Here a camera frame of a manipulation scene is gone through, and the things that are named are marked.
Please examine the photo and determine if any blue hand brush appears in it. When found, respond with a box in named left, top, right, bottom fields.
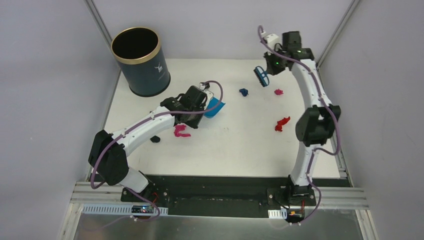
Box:
left=253, top=65, right=270, bottom=88

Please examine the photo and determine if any blue dustpan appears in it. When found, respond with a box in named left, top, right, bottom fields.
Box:
left=203, top=97, right=226, bottom=119

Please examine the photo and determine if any dark blue paper scrap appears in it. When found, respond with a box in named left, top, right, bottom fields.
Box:
left=239, top=88, right=249, bottom=97

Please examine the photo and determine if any large red paper scrap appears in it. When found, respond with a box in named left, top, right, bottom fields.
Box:
left=274, top=116, right=291, bottom=132

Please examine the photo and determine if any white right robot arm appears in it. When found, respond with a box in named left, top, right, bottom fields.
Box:
left=257, top=26, right=341, bottom=205

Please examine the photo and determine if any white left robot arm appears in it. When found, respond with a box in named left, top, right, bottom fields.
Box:
left=88, top=81, right=214, bottom=203

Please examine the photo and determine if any pink paper scrap right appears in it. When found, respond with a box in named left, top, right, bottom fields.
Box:
left=274, top=88, right=284, bottom=96

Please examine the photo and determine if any magenta paper scrap left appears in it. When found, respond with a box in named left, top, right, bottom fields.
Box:
left=173, top=124, right=191, bottom=138

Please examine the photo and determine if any long black paper scrap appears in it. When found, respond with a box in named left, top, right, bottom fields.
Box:
left=150, top=135, right=161, bottom=143

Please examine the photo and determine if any dark blue gold-rimmed bin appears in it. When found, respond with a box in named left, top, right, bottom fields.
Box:
left=110, top=27, right=171, bottom=98

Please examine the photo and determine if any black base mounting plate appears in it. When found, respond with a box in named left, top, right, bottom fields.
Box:
left=120, top=175, right=320, bottom=218

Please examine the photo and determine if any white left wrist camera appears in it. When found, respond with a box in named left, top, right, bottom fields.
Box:
left=198, top=82, right=211, bottom=95

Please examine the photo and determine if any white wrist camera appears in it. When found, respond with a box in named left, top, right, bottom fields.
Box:
left=259, top=31, right=281, bottom=51
left=198, top=82, right=211, bottom=95

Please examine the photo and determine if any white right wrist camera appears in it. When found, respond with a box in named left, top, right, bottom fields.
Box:
left=259, top=31, right=281, bottom=51

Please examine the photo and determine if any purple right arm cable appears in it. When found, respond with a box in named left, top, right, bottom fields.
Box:
left=257, top=25, right=342, bottom=226

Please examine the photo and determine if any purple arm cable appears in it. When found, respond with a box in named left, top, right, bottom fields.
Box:
left=90, top=80, right=224, bottom=223
left=257, top=25, right=342, bottom=226

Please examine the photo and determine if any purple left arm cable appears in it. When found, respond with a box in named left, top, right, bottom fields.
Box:
left=90, top=80, right=224, bottom=223

